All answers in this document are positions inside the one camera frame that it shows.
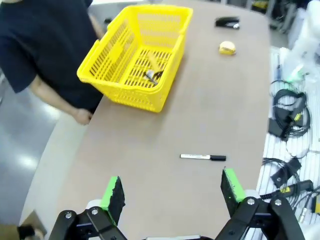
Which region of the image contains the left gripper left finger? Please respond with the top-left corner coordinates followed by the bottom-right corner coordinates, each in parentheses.
top-left (48, 175), bottom-right (126, 240)

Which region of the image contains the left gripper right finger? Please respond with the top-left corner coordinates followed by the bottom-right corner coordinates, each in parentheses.
top-left (214, 167), bottom-right (307, 240)

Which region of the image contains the yellow black utility knife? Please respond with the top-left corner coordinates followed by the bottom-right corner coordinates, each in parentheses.
top-left (146, 51), bottom-right (165, 78)

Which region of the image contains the person's right forearm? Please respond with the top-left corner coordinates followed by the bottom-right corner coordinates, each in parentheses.
top-left (29, 74), bottom-right (81, 119)

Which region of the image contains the person's left forearm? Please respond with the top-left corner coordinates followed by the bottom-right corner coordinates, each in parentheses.
top-left (89, 14), bottom-right (106, 40)

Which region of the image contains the yellow plastic basket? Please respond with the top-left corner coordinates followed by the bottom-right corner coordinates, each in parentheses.
top-left (76, 5), bottom-right (194, 114)

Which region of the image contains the person in navy t-shirt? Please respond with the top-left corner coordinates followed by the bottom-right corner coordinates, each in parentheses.
top-left (0, 0), bottom-right (105, 115)

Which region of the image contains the person's right hand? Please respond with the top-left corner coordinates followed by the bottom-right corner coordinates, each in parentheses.
top-left (70, 107), bottom-right (93, 126)

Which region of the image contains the white marker black cap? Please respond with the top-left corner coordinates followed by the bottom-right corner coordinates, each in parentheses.
top-left (179, 153), bottom-right (227, 163)

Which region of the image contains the yellow tape measure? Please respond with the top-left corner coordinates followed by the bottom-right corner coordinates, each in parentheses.
top-left (218, 40), bottom-right (237, 56)

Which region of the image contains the black stapler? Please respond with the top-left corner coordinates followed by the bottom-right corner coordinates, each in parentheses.
top-left (214, 16), bottom-right (241, 31)

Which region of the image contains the clear plastic bag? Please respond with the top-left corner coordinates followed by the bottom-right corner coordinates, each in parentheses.
top-left (286, 0), bottom-right (320, 85)

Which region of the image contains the black handle with yellow label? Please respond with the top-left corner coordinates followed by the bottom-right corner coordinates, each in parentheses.
top-left (279, 179), bottom-right (315, 199)

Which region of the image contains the black coiled cable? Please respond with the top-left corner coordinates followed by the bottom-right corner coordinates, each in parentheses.
top-left (269, 79), bottom-right (313, 159)

